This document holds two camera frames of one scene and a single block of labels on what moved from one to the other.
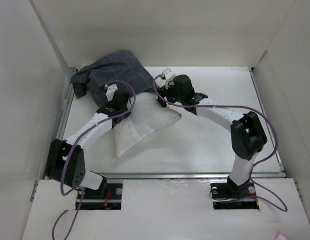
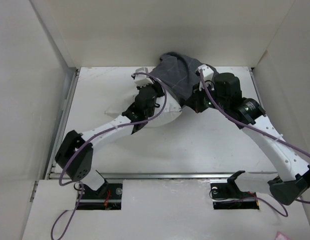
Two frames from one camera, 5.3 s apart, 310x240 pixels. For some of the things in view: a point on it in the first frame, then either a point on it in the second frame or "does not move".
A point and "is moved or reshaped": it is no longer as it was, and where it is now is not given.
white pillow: [147, 116] is moved or reshaped
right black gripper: [164, 92] -> [194, 100]
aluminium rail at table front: [182, 175] does not move
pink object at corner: [280, 236] does not move
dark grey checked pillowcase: [91, 79] -> [178, 74]
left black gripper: [125, 109] -> [158, 89]
